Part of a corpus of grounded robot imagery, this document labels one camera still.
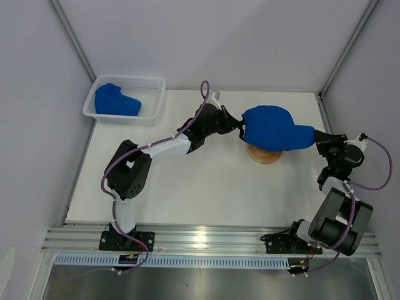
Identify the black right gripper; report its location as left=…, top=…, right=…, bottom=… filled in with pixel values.
left=313, top=130, right=348, bottom=169

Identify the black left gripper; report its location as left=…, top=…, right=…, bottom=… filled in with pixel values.
left=202, top=105, right=241, bottom=138

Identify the blue cap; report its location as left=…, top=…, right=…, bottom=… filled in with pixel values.
left=94, top=83, right=142, bottom=116
left=238, top=105, right=315, bottom=152

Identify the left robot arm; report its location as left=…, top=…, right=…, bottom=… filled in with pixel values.
left=101, top=103, right=244, bottom=251

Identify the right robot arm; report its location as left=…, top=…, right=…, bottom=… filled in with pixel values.
left=284, top=131, right=373, bottom=256

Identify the wooden hat stand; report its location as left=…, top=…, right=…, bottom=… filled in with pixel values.
left=246, top=144, right=283, bottom=165

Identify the white plastic basket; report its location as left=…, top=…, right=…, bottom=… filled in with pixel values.
left=82, top=75, right=166, bottom=126

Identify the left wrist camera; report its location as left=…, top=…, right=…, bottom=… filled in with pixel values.
left=207, top=91, right=222, bottom=110

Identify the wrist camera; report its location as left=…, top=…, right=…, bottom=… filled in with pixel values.
left=207, top=91, right=222, bottom=110
left=346, top=132, right=368, bottom=152

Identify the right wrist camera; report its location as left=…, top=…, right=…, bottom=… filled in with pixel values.
left=346, top=132, right=368, bottom=152

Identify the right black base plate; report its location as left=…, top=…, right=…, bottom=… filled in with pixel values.
left=260, top=232, right=323, bottom=255

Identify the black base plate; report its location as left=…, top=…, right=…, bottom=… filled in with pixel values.
left=98, top=228, right=155, bottom=252
left=260, top=232, right=323, bottom=255

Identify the right aluminium frame post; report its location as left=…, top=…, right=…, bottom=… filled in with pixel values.
left=320, top=0, right=384, bottom=101

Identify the aluminium frame post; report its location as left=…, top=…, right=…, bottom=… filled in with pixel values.
left=320, top=0, right=384, bottom=101
left=46, top=0, right=96, bottom=83

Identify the white slotted cable duct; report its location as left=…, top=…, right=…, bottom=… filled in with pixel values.
left=54, top=254, right=290, bottom=270

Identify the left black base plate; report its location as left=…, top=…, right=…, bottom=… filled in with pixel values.
left=98, top=228, right=155, bottom=252

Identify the aluminium mounting rail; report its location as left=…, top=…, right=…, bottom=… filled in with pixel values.
left=42, top=223, right=382, bottom=259

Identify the left aluminium frame post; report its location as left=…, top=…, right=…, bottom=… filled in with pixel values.
left=46, top=0, right=96, bottom=83

